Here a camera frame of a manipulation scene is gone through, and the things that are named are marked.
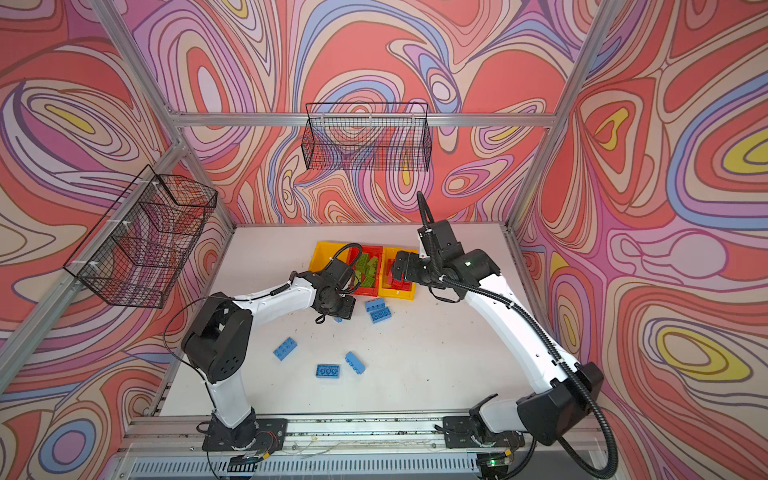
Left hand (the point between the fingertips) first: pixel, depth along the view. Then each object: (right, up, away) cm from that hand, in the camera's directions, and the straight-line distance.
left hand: (349, 308), depth 93 cm
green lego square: (+7, +14, +11) cm, 19 cm away
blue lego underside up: (+10, -2, 0) cm, 10 cm away
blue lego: (-2, -2, -9) cm, 9 cm away
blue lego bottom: (+2, -14, -9) cm, 17 cm away
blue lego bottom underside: (-5, -16, -11) cm, 20 cm away
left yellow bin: (-12, +17, +14) cm, 25 cm away
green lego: (+6, +9, +7) cm, 13 cm away
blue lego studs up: (+8, +1, +2) cm, 8 cm away
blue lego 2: (-18, -11, -7) cm, 22 cm away
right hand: (+18, +11, -19) cm, 28 cm away
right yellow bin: (+12, +5, +3) cm, 13 cm away
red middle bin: (+9, +18, +8) cm, 21 cm away
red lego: (+16, +7, +3) cm, 18 cm away
